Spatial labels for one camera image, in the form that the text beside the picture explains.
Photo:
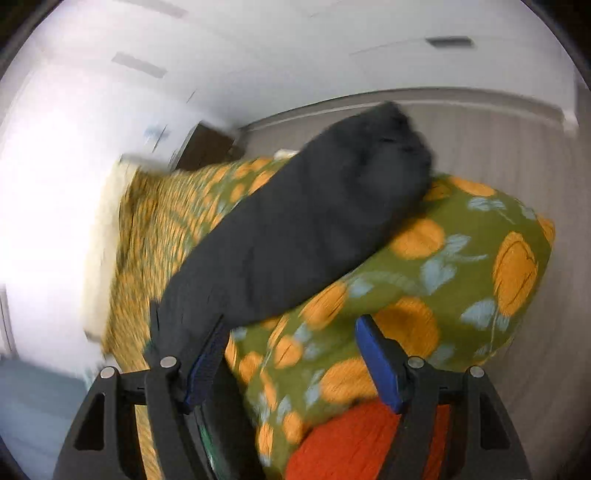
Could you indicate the green orange floral blanket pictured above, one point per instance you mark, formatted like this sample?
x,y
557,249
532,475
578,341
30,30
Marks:
x,y
461,277

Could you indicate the orange red cloth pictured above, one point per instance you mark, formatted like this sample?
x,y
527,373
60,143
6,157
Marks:
x,y
341,443

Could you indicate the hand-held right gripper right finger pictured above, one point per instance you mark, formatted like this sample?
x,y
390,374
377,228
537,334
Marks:
x,y
378,364

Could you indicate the cream pillow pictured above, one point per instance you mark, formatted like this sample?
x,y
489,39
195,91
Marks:
x,y
104,240

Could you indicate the blue wall ornament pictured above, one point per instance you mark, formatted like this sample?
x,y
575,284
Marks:
x,y
154,134

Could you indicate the grey rectangular wall fixture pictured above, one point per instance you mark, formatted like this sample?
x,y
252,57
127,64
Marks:
x,y
138,64
450,41

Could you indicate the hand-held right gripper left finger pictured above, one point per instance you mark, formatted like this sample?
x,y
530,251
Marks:
x,y
203,369

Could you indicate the dark navy jacket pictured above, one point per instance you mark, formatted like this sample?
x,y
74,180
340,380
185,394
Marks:
x,y
300,221

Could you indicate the dark brown nightstand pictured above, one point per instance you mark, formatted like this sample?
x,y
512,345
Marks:
x,y
205,145

